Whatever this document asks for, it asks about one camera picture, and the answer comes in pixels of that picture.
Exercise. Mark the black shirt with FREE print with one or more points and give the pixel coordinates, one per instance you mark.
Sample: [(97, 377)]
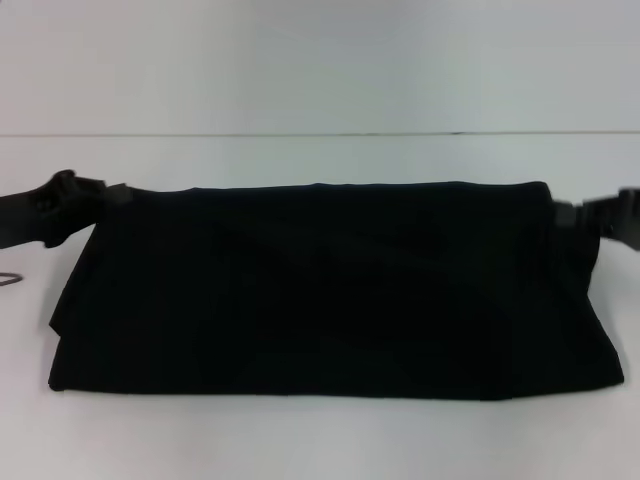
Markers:
[(325, 300)]

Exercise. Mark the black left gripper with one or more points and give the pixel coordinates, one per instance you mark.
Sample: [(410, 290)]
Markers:
[(45, 215)]

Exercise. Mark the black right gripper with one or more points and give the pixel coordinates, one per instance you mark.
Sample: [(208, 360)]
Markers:
[(617, 215)]

